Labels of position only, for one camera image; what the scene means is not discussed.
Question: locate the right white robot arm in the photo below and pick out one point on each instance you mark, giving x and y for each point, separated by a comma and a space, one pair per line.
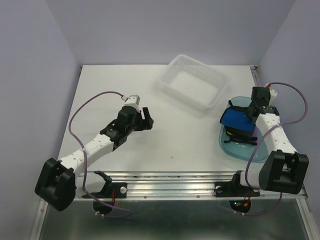
285, 169

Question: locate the blue towel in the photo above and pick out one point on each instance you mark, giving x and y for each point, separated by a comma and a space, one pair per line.
234, 117

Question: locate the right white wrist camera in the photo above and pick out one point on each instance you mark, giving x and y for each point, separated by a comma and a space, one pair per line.
273, 94

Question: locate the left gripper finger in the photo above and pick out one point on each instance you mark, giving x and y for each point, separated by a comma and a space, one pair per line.
146, 113
146, 124

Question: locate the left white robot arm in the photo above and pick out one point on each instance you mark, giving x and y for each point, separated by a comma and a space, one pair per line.
57, 180

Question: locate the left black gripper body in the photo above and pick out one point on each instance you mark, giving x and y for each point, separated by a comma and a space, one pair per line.
137, 122

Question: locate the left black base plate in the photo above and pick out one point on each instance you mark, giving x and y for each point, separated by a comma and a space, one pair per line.
104, 190

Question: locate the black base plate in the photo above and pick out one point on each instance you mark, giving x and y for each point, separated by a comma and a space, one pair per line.
224, 189
104, 190

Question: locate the aluminium rail frame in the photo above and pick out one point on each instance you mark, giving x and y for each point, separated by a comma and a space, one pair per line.
171, 169

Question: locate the white plastic basket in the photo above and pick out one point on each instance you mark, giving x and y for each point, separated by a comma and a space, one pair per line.
194, 82

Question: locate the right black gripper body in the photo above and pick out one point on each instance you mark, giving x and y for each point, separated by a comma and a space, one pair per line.
248, 109

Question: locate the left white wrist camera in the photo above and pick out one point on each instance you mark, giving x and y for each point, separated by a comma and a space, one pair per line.
133, 101

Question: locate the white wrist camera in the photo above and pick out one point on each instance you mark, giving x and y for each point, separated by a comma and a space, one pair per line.
273, 94
133, 101

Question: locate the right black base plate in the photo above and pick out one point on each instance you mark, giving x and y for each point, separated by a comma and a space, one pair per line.
224, 189

